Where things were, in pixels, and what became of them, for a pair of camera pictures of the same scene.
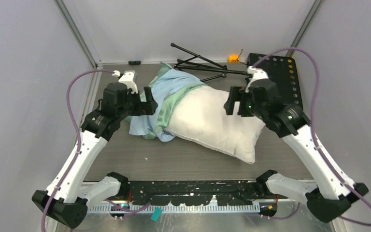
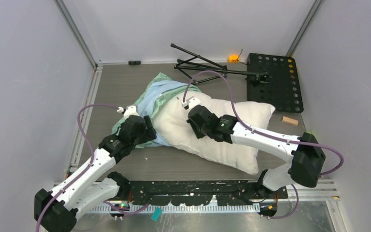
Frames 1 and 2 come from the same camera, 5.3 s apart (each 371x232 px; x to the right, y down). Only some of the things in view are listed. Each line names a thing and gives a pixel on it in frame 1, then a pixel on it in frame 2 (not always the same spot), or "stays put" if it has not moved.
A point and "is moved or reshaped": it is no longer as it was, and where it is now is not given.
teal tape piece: x=156 y=213 stays put
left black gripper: x=143 y=108 → x=148 y=133
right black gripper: x=235 y=91 → x=198 y=134
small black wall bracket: x=134 y=63 stays put
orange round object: x=233 y=58 stays put
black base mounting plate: x=192 y=193 stays put
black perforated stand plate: x=282 y=70 stays put
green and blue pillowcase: x=165 y=84 is moved or reshaped
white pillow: x=200 y=117 is moved or reshaped
